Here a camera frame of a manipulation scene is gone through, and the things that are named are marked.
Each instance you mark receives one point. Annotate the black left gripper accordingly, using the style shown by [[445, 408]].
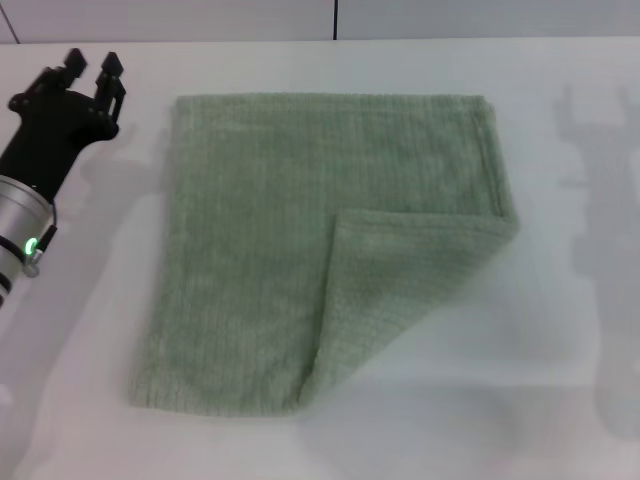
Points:
[[52, 130]]

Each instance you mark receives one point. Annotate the green terry towel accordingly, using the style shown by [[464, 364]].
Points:
[[250, 250]]

